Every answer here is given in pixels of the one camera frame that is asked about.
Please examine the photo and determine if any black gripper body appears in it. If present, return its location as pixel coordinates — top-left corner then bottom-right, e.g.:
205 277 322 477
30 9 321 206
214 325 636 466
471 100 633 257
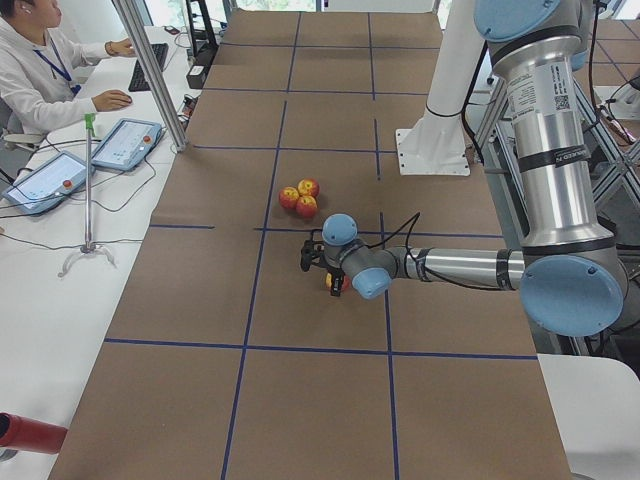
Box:
323 241 350 275

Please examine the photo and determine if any red yellow apple carried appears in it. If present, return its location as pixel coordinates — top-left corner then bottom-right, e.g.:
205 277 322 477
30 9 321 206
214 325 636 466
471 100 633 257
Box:
325 273 351 292

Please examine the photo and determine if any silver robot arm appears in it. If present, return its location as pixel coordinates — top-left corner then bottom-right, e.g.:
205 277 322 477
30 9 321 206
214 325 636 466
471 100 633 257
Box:
301 1 628 337

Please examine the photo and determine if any red yellow apple front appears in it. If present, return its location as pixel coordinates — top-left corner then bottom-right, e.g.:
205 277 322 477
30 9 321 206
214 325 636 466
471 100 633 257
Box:
295 195 318 219

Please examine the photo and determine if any red yellow apple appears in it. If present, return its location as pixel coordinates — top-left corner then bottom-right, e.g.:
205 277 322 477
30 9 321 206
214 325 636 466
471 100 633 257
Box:
295 195 318 219
297 178 320 198
278 186 300 210

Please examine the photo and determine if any red yellow apple middle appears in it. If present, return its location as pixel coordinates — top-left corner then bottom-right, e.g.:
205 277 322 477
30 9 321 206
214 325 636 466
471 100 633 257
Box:
278 186 300 210

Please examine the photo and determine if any red yellow apple back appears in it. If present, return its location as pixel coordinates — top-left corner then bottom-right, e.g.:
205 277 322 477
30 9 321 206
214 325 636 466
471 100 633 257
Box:
297 178 320 198

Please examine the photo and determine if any far blue teach pendant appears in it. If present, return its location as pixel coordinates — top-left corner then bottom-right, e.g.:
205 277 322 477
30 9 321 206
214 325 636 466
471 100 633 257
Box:
92 118 162 172

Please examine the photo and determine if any blue teach pendant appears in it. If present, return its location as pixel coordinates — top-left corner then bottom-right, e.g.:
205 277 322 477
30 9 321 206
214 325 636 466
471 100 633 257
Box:
92 118 162 172
2 151 87 215

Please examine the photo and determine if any black computer box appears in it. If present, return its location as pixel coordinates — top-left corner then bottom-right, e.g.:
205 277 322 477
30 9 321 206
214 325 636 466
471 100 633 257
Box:
184 1 219 90

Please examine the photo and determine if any black keyboard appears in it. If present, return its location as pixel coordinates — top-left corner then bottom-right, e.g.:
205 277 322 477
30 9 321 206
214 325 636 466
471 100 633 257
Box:
127 42 170 93

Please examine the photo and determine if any near blue teach pendant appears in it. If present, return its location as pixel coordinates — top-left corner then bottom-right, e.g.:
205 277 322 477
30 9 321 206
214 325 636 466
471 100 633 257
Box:
2 151 87 215

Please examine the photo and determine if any person in white hoodie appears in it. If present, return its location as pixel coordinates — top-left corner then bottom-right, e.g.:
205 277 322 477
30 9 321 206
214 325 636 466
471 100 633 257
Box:
1 1 135 135

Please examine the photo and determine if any red bottle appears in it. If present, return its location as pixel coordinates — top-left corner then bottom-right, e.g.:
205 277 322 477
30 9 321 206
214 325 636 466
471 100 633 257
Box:
1 412 68 454

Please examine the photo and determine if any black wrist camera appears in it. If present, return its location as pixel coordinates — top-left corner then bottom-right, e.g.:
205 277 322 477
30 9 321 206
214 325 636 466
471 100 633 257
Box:
300 239 325 272

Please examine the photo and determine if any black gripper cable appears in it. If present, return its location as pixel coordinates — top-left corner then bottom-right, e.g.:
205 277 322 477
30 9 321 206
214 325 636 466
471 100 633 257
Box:
359 211 521 292

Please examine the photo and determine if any white camera stand column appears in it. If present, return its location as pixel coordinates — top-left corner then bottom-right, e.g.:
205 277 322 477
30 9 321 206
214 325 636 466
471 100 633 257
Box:
396 0 484 176

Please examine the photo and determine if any aluminium frame post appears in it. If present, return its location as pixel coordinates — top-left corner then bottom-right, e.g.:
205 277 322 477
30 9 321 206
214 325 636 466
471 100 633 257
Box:
113 0 187 152

